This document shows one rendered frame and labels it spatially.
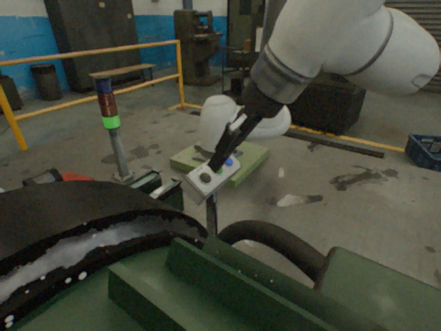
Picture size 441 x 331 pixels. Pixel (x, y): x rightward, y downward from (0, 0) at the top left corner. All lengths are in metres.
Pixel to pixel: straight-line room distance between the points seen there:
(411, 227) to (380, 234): 0.13
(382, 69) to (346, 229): 0.62
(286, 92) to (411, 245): 0.72
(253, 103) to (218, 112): 0.62
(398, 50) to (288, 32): 0.16
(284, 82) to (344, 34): 0.09
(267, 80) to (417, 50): 0.21
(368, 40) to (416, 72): 0.12
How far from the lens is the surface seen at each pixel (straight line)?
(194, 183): 0.62
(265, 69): 0.42
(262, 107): 0.44
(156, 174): 0.96
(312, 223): 0.95
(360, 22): 0.40
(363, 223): 1.02
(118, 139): 1.12
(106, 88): 1.05
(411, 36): 0.48
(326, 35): 0.38
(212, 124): 1.07
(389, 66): 0.46
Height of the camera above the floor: 1.42
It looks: 31 degrees down
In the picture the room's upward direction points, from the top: straight up
